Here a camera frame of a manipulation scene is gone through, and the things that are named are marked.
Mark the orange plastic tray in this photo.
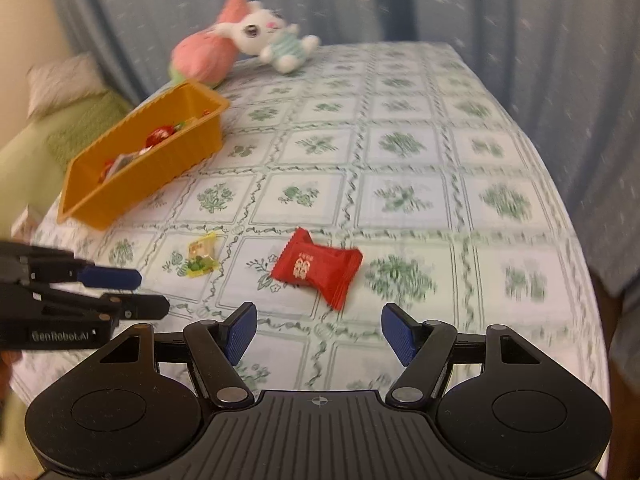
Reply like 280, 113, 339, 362
56, 80, 231, 231

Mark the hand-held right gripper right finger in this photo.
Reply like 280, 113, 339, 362
381, 303, 546, 409

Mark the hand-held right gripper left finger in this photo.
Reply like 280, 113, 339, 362
97, 301, 259, 409

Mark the red strawberry foil candy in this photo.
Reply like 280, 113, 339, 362
145, 119, 193, 150

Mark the pink plush toy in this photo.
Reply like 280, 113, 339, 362
169, 0, 251, 86

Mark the blue star-print curtain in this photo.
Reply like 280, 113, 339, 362
40, 0, 640, 311

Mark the green blanket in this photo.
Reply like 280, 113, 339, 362
0, 90, 136, 241

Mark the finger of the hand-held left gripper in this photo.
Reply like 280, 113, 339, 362
0, 240, 143, 293
0, 284, 171, 322

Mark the large red pillow packet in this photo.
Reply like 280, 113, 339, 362
271, 226, 364, 311

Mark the white bunny plush toy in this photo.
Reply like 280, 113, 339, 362
215, 1, 321, 76

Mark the green floral tablecloth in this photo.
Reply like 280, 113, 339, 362
12, 42, 608, 411

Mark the silver white wrapper packet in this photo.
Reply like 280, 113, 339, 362
112, 152, 146, 173

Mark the white pillow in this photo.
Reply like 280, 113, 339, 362
26, 52, 108, 121

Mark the yellow green candy packet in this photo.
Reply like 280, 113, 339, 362
187, 232, 221, 278

